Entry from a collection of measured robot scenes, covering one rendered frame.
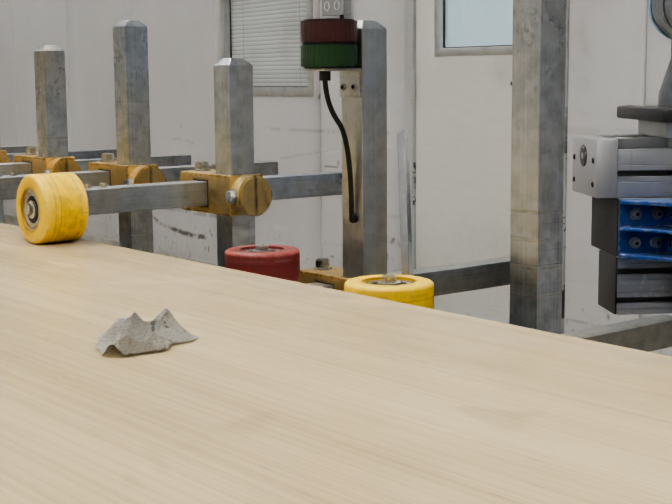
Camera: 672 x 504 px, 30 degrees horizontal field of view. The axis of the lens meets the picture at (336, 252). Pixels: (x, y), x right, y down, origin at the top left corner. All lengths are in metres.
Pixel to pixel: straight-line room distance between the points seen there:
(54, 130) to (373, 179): 0.75
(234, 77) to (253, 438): 0.93
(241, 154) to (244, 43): 5.14
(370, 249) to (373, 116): 0.14
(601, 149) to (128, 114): 0.70
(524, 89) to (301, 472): 0.63
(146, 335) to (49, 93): 1.11
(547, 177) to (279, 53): 5.26
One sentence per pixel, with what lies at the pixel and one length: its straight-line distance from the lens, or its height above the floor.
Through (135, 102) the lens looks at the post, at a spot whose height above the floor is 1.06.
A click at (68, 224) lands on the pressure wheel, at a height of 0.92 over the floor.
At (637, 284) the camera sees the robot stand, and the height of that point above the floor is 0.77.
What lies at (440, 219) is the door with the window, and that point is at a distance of 5.33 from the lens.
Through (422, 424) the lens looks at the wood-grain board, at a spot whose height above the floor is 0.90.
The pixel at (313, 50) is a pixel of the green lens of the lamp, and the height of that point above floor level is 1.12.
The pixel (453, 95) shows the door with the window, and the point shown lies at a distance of 5.24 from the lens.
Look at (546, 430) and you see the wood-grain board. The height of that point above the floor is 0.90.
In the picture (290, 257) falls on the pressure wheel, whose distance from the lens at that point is 1.31.
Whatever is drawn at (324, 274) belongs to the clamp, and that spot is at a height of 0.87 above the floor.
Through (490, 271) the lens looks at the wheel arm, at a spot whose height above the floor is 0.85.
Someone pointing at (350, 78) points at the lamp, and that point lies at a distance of 1.35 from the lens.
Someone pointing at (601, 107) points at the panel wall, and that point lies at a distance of 4.63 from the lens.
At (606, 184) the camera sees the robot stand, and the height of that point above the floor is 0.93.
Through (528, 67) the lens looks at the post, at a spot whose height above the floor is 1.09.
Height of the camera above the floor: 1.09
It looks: 8 degrees down
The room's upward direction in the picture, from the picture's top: straight up
